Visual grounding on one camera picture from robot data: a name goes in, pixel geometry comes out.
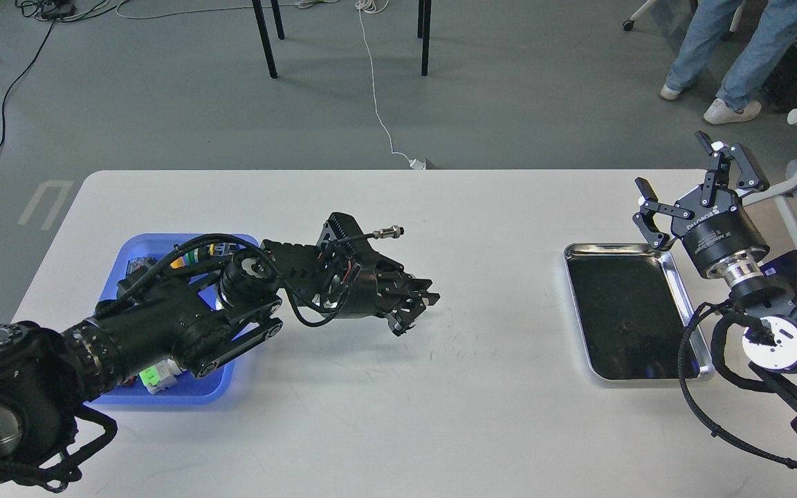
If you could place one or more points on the white green connector part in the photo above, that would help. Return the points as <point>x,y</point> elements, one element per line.
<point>160,376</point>

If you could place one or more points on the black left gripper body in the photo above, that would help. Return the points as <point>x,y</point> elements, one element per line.
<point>367,292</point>

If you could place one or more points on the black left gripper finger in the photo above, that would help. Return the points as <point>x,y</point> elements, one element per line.
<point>403,308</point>
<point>405,283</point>

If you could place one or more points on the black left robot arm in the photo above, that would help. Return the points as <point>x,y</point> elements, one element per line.
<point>203,304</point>

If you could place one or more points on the silver metal tray black mat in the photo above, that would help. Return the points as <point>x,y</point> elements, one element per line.
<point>632,308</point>

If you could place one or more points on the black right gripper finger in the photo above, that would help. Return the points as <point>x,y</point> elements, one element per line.
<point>649,206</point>
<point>730,168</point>

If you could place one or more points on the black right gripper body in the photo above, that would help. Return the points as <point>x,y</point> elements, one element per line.
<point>713,233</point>

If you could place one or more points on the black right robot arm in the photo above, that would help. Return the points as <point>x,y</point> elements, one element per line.
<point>754,344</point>

